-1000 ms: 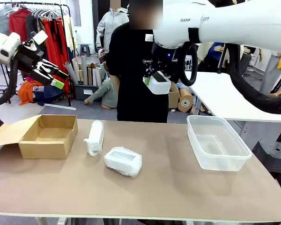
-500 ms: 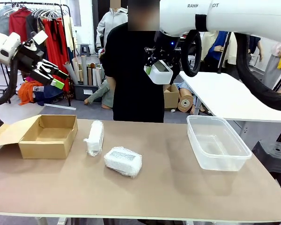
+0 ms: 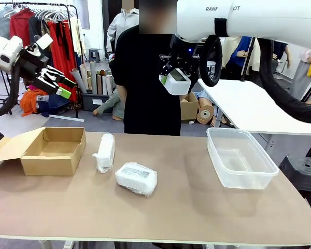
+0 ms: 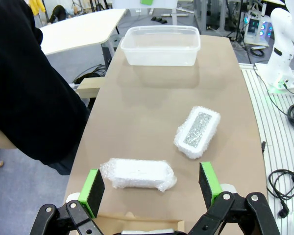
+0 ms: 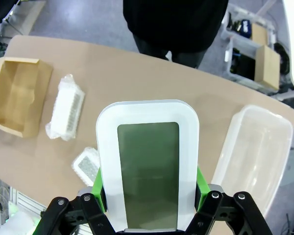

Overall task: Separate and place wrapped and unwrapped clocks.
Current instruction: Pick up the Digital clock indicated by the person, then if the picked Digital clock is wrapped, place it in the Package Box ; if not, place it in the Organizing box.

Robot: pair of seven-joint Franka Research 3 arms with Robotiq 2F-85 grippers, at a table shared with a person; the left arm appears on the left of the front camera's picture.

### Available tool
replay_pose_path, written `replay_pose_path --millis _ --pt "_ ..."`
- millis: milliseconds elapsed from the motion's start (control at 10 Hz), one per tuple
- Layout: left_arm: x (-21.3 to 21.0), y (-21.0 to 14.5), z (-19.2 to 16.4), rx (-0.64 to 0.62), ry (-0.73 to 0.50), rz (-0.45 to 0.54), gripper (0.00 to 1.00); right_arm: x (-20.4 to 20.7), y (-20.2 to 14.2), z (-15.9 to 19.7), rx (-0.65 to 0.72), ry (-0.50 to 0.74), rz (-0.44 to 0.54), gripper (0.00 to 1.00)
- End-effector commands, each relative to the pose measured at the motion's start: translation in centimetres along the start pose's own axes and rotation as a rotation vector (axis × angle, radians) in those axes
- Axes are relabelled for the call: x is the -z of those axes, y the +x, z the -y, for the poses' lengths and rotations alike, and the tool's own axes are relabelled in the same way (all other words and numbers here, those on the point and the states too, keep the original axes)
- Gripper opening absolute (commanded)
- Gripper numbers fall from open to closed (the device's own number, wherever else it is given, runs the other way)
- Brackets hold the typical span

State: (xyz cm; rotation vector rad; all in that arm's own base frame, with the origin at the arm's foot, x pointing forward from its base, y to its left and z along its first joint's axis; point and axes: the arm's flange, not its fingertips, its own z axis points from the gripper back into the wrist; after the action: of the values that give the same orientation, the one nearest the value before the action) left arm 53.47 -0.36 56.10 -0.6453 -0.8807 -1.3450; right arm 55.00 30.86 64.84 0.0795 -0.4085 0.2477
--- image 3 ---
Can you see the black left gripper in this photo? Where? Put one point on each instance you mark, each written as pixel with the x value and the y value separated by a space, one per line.
pixel 32 64

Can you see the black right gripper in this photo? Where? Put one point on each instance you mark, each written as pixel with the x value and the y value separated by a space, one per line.
pixel 181 53

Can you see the white unwrapped digital clock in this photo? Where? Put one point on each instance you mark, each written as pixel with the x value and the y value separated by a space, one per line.
pixel 177 86

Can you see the bubble-wrapped clock with tail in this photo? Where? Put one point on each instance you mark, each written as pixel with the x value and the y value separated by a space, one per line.
pixel 106 150

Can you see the bubble-wrapped clock showing label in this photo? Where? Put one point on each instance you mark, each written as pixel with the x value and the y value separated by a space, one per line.
pixel 137 181

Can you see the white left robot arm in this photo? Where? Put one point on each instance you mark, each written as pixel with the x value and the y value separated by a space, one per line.
pixel 5 52

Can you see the person's right forearm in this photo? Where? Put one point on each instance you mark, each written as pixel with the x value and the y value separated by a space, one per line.
pixel 121 92

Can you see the tilted grey paper roll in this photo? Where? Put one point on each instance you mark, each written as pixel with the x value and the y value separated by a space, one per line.
pixel 79 81

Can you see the navy blue cloth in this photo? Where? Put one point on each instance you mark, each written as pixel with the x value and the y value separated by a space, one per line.
pixel 54 106

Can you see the wide beige paper roll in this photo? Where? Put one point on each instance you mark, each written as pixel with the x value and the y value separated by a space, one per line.
pixel 84 75

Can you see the long red hanging dress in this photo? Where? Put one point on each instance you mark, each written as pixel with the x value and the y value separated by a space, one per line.
pixel 57 46

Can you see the orange cloth pile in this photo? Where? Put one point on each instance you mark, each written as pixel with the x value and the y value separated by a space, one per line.
pixel 28 103

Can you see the lying mannequin in light blue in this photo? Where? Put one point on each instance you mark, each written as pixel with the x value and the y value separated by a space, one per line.
pixel 206 94

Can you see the tall grey paper roll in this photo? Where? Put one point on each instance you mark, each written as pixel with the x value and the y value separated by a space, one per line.
pixel 93 77

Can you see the dark grey storage bin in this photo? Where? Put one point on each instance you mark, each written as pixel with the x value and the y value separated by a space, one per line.
pixel 89 103

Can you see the small brown cardboard box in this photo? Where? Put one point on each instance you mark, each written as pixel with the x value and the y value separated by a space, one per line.
pixel 189 109

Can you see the brown paper roll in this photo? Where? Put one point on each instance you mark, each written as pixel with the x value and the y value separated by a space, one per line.
pixel 99 85

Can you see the person in black sweater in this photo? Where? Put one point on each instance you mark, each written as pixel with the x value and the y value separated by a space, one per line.
pixel 150 103

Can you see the small black step stool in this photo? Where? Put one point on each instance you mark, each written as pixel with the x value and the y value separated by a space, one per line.
pixel 94 54

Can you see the cream hanging garment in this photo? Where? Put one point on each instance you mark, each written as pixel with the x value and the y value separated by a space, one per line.
pixel 77 39

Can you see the white paper roll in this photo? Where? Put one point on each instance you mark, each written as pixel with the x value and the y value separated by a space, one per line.
pixel 104 85
pixel 109 86

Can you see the kraft paper roll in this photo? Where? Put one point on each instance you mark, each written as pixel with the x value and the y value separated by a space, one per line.
pixel 206 116

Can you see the dark grey hanging garment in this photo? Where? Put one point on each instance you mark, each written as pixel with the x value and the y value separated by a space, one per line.
pixel 35 28

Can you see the lying mannequin in grey top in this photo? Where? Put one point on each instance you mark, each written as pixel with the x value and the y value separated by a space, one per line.
pixel 111 103

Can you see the mannequin with black hat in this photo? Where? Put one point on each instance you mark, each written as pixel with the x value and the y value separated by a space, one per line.
pixel 242 52

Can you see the person in grey hoodie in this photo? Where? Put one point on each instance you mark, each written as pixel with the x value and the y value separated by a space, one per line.
pixel 121 26

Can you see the black metal clothes rack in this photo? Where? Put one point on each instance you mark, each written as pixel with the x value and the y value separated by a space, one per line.
pixel 54 4

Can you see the pale blue-grey hanging hoodie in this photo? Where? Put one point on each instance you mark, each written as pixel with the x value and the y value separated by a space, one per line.
pixel 3 23

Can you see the white work table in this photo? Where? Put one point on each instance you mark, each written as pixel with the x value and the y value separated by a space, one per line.
pixel 248 109

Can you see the open brown cardboard box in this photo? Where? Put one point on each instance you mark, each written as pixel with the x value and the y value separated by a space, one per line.
pixel 51 164

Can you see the mannequin in navy top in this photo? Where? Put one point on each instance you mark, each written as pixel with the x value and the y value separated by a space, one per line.
pixel 281 52

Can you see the clear plastic container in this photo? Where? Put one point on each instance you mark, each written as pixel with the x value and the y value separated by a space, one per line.
pixel 248 181

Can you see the black plastic stool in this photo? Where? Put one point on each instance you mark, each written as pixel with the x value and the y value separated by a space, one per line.
pixel 300 176

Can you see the white floor rail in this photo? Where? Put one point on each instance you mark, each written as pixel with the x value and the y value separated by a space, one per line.
pixel 67 118

